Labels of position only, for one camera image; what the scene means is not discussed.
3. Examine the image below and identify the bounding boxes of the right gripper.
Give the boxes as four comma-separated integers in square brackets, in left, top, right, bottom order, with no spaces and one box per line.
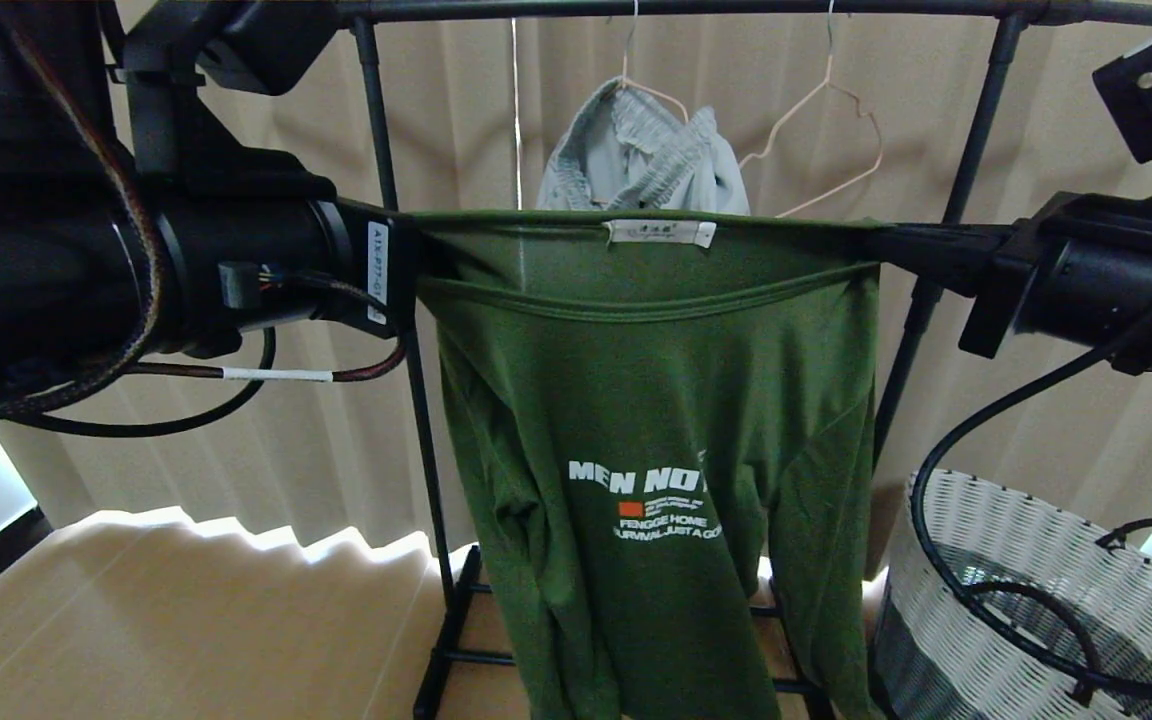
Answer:
[958,195,1152,361]

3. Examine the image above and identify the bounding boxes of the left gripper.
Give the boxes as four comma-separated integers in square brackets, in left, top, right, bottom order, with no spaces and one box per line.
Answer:
[146,195,423,357]

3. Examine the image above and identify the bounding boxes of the pale grey shorts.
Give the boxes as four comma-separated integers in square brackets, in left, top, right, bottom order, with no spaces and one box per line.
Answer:
[536,78,752,216]

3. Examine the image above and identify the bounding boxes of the green long-sleeved shirt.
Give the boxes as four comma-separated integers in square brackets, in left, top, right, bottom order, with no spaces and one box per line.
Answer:
[414,208,883,720]

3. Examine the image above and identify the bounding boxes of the black clothes rack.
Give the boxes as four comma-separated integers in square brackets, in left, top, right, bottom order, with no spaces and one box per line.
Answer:
[336,0,1152,720]

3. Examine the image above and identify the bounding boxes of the white laundry basket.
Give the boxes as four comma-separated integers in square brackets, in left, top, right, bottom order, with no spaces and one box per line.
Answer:
[871,468,1152,720]

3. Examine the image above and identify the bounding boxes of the pink clothes hanger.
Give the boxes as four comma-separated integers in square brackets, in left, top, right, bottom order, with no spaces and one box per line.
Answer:
[619,0,693,127]
[739,0,885,219]

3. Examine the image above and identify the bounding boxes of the beige curtain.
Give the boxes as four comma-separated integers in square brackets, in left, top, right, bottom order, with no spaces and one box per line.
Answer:
[0,0,1152,583]

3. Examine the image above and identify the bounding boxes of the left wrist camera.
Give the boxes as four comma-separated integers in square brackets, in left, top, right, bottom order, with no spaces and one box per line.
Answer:
[121,0,342,201]

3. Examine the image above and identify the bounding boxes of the black cable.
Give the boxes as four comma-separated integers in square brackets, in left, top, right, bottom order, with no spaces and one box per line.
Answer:
[0,328,278,439]
[911,240,1152,704]

